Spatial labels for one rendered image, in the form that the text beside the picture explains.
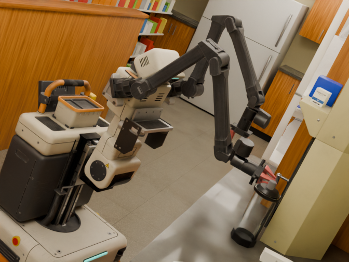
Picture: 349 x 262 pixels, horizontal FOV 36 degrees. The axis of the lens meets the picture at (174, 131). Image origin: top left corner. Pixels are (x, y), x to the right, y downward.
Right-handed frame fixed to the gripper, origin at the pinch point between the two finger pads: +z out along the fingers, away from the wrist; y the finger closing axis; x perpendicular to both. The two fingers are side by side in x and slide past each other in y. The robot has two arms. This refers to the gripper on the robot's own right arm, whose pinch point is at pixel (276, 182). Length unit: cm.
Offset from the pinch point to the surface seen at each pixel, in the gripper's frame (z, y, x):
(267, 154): -16, 71, 84
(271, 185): -0.4, -11.6, -14.2
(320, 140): 6.8, 9.2, -25.1
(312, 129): 2.4, 10.5, -27.2
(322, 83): -3.3, 34.1, -26.5
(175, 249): -17, -53, -14
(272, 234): 9.0, -17.0, 7.6
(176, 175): -88, 111, 237
